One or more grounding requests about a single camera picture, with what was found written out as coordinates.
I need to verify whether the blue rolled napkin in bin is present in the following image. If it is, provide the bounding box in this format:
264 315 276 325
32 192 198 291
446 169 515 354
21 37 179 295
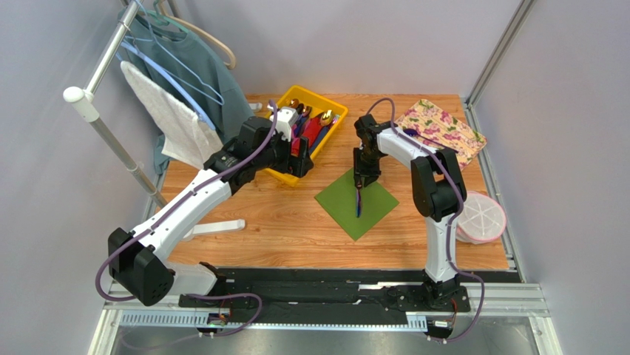
309 126 331 155

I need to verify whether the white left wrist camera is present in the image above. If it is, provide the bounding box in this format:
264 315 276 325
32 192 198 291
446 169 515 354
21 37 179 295
267 105 299 143

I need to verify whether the grey-green t-shirt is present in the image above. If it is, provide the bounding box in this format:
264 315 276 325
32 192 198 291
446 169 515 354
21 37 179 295
121 11 254 174

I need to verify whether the blue wire hanger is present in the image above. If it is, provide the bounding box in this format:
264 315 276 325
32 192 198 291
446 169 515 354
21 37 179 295
117 14 225 131

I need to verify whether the iridescent rainbow table knife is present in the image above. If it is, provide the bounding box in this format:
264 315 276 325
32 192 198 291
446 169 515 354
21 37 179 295
355 183 363 218

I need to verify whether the dark purple spoon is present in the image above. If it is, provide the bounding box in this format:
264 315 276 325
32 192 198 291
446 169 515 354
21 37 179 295
403 128 444 147

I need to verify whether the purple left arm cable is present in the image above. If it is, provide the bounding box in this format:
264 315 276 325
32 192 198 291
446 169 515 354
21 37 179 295
94 99 280 338

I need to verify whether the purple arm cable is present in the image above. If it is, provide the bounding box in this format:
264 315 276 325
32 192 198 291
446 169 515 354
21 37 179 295
94 99 280 338
365 97 487 344

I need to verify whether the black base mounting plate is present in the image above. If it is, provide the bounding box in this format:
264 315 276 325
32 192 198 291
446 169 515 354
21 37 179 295
178 268 471 325

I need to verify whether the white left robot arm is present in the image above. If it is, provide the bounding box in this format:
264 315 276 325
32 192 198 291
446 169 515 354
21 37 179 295
97 117 314 306

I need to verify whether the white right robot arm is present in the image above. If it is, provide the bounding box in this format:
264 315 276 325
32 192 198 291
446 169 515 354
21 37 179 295
353 115 467 309

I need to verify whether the white mesh food cover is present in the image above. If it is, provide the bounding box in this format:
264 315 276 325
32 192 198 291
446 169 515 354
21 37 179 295
455 192 507 245

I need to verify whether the wooden clothes hanger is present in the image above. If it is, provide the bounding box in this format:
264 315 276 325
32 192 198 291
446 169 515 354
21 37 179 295
153 0 237 70

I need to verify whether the red rolled napkin in bin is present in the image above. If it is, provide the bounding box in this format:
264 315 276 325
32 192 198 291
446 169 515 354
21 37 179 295
291 118 323 156

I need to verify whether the yellow plastic cutlery bin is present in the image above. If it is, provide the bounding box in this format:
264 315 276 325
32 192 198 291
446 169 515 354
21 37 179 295
231 84 350 188

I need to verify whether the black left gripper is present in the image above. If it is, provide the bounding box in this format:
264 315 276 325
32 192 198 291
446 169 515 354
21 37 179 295
254 129 314 178

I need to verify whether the green paper napkin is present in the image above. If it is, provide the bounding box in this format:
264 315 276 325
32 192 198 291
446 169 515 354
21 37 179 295
315 169 399 241

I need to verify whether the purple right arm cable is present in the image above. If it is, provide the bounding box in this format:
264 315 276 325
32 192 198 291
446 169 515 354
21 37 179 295
365 97 487 344

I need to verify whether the aluminium frame rail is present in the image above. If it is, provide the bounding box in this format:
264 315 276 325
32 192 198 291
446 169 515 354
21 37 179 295
89 267 562 354

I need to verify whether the white towel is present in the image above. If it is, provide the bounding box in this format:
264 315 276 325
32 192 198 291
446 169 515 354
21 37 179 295
121 61 223 169

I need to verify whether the floral patterned tray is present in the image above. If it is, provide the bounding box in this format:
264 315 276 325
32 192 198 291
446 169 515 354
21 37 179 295
394 99 487 169

